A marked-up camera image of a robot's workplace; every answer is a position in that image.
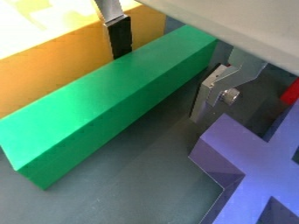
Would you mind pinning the yellow slotted board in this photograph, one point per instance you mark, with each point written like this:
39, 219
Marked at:
53, 40

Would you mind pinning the purple branched block piece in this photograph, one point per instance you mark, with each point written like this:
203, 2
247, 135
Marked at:
254, 169

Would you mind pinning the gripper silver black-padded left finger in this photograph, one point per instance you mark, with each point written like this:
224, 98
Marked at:
117, 23

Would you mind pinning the red block piece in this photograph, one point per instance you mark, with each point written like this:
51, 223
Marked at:
291, 94

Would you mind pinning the green rectangular bar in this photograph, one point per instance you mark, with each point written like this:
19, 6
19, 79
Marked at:
48, 136

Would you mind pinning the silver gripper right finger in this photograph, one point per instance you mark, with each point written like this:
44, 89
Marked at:
219, 86

